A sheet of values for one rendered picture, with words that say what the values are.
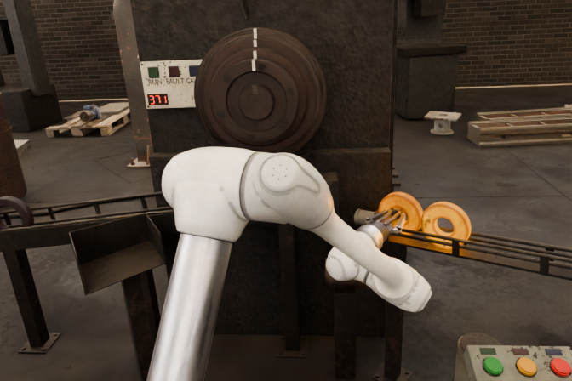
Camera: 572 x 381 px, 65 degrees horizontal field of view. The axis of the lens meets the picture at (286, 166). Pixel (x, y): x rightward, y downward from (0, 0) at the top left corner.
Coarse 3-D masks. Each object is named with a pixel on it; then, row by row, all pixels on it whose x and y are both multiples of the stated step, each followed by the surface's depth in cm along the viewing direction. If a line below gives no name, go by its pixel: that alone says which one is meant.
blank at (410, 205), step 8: (392, 192) 155; (400, 192) 152; (384, 200) 155; (392, 200) 153; (400, 200) 151; (408, 200) 149; (416, 200) 150; (384, 208) 156; (408, 208) 150; (416, 208) 148; (408, 216) 151; (416, 216) 149; (408, 224) 152; (416, 224) 150
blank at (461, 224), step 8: (432, 208) 144; (440, 208) 143; (448, 208) 141; (456, 208) 140; (424, 216) 147; (432, 216) 145; (440, 216) 143; (448, 216) 142; (456, 216) 140; (464, 216) 139; (424, 224) 148; (432, 224) 146; (456, 224) 141; (464, 224) 139; (432, 232) 147; (440, 232) 147; (456, 232) 141; (464, 232) 140; (440, 240) 146; (448, 248) 145
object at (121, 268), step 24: (144, 216) 165; (72, 240) 154; (96, 240) 159; (120, 240) 163; (144, 240) 168; (96, 264) 157; (120, 264) 155; (144, 264) 153; (96, 288) 144; (144, 312) 162; (144, 336) 164; (144, 360) 167
